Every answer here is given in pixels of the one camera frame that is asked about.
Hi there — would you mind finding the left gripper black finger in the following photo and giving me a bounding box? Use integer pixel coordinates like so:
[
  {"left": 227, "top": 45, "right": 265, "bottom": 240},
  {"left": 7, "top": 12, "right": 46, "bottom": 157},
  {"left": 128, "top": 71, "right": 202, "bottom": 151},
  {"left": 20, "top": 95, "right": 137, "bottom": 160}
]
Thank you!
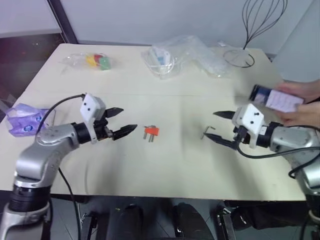
[
  {"left": 112, "top": 124, "right": 139, "bottom": 141},
  {"left": 105, "top": 107, "right": 125, "bottom": 119}
]

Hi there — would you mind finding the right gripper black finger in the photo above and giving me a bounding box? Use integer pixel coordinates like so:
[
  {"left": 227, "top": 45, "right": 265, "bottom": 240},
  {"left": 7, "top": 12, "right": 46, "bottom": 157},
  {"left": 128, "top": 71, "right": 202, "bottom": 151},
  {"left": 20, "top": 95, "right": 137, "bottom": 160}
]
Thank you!
[
  {"left": 212, "top": 110, "right": 236, "bottom": 121},
  {"left": 203, "top": 132, "right": 238, "bottom": 151}
]

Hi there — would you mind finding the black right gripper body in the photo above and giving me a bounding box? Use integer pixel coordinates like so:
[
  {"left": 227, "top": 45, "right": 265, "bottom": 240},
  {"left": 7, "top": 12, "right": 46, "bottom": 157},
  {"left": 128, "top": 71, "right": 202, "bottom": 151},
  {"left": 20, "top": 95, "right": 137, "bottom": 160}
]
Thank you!
[{"left": 232, "top": 125, "right": 251, "bottom": 151}]

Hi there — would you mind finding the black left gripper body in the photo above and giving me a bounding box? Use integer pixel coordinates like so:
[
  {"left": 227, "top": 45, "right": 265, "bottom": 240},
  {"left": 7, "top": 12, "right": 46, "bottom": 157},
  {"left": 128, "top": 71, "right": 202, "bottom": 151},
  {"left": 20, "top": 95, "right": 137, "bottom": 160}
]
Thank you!
[{"left": 93, "top": 116, "right": 115, "bottom": 142}]

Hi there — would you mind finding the dark bottle with label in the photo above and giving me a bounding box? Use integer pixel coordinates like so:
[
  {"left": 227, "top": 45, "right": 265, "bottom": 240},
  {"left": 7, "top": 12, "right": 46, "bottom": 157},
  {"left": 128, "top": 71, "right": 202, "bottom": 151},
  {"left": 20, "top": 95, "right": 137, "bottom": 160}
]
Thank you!
[{"left": 249, "top": 84, "right": 305, "bottom": 114}]

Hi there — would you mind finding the bent metal wire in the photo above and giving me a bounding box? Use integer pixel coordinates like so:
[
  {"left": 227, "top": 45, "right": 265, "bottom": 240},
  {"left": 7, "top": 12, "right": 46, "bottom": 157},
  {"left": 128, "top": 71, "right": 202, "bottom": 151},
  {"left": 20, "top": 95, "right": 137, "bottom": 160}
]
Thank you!
[{"left": 200, "top": 125, "right": 217, "bottom": 140}]

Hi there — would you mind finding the red electronic component with pins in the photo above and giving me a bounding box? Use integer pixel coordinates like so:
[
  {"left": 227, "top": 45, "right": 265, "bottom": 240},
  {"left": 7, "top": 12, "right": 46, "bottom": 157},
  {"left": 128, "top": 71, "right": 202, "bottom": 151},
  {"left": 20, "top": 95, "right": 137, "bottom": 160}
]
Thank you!
[{"left": 145, "top": 127, "right": 161, "bottom": 137}]

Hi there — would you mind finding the person's bare right hand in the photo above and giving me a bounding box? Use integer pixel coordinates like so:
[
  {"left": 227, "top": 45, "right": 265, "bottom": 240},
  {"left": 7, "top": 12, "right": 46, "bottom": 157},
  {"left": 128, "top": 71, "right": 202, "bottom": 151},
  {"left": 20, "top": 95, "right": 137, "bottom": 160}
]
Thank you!
[{"left": 280, "top": 101, "right": 320, "bottom": 127}]

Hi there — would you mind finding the person's bare left hand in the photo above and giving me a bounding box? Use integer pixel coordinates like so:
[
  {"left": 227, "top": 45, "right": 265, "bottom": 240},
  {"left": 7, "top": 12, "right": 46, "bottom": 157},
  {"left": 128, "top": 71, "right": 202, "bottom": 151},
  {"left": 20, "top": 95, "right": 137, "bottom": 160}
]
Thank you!
[{"left": 276, "top": 79, "right": 320, "bottom": 104}]

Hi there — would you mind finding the green block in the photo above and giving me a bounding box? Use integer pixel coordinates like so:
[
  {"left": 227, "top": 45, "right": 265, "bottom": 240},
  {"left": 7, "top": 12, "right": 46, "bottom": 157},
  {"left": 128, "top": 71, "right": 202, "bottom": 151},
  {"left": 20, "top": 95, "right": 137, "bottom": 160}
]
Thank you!
[{"left": 98, "top": 57, "right": 112, "bottom": 71}]

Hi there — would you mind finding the yellow block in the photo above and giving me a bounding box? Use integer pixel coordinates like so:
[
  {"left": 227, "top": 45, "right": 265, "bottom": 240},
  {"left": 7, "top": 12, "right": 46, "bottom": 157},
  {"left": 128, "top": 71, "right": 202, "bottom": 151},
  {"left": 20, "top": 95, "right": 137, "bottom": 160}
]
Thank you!
[{"left": 85, "top": 55, "right": 98, "bottom": 67}]

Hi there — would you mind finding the clear bag of coloured blocks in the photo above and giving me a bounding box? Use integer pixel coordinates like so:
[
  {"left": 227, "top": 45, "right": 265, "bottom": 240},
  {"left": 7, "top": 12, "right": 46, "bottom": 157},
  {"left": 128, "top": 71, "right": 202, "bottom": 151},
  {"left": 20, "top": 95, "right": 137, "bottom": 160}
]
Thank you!
[{"left": 58, "top": 50, "right": 117, "bottom": 74}]

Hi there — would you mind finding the clear bubble wrap bag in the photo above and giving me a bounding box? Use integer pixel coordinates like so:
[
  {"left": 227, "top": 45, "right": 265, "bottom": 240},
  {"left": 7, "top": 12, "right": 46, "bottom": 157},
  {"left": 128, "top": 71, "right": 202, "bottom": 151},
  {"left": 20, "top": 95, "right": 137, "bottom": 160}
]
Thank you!
[{"left": 172, "top": 34, "right": 234, "bottom": 80}]

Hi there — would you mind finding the clear plastic clamshell package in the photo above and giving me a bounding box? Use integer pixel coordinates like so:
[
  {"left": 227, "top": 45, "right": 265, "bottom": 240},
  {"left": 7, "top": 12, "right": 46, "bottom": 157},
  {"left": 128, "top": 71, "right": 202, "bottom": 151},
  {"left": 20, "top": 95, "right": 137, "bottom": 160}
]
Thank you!
[{"left": 140, "top": 44, "right": 181, "bottom": 81}]

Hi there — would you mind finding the white and blue box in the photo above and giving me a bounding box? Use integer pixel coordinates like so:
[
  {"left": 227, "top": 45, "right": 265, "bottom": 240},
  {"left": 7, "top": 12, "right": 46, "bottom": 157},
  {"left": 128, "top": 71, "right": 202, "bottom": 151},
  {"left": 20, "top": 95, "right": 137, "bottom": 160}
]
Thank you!
[{"left": 149, "top": 45, "right": 174, "bottom": 68}]

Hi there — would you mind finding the purple plastic bag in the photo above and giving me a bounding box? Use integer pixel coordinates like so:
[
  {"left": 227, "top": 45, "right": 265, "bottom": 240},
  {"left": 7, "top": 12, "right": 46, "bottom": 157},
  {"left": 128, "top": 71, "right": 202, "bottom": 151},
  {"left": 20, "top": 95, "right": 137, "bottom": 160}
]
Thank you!
[{"left": 5, "top": 102, "right": 51, "bottom": 138}]

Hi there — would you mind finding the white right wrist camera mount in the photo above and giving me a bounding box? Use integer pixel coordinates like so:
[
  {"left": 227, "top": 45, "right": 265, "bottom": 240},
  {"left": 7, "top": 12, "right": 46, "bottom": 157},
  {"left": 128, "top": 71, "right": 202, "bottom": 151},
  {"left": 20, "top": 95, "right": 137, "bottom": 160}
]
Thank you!
[{"left": 231, "top": 103, "right": 266, "bottom": 149}]

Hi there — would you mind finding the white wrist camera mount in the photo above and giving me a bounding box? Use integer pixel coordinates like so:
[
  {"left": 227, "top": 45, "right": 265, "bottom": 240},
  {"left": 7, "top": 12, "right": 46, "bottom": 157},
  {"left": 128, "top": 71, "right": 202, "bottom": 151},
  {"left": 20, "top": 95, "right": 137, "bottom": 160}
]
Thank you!
[
  {"left": 231, "top": 103, "right": 266, "bottom": 149},
  {"left": 79, "top": 93, "right": 108, "bottom": 145}
]

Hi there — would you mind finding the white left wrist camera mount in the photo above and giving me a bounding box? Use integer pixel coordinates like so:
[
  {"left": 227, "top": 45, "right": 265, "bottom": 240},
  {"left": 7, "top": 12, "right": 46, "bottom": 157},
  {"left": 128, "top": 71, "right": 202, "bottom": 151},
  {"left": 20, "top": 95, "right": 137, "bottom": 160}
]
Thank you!
[{"left": 79, "top": 93, "right": 108, "bottom": 145}]

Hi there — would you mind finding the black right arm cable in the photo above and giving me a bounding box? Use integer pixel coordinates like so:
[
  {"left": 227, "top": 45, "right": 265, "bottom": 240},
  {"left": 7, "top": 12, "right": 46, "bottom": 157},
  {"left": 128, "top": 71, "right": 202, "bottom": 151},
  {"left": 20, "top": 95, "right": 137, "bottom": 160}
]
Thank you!
[{"left": 235, "top": 144, "right": 320, "bottom": 180}]

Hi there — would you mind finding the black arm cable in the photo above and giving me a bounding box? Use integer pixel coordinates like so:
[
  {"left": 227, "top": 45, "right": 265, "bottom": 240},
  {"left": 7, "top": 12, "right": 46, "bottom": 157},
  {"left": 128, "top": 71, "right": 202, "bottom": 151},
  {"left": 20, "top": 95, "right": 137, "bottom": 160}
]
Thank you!
[
  {"left": 36, "top": 93, "right": 87, "bottom": 240},
  {"left": 235, "top": 144, "right": 320, "bottom": 180}
]

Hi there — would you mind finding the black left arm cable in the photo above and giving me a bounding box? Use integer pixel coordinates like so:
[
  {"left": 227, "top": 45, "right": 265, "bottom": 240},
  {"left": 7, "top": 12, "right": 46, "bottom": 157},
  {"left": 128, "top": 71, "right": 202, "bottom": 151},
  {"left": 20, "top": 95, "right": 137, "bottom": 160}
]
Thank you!
[{"left": 36, "top": 93, "right": 87, "bottom": 240}]

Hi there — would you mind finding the black metal frame bracket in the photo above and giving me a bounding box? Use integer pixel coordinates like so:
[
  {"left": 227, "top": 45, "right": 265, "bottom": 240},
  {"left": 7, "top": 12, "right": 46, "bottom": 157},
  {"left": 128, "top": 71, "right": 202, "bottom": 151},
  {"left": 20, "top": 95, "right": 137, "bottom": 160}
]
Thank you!
[
  {"left": 216, "top": 206, "right": 237, "bottom": 240},
  {"left": 79, "top": 211, "right": 99, "bottom": 240}
]

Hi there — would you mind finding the black wire stand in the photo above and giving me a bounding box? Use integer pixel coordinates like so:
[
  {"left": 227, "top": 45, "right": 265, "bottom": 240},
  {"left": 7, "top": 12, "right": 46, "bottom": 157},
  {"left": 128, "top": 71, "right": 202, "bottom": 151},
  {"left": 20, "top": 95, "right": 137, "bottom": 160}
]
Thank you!
[{"left": 223, "top": 0, "right": 289, "bottom": 68}]

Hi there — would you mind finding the dark window frame post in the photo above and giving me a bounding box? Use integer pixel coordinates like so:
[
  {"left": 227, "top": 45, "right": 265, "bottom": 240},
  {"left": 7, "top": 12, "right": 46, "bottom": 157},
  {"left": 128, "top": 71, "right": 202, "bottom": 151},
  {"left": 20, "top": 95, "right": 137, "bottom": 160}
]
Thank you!
[{"left": 48, "top": 0, "right": 79, "bottom": 45}]

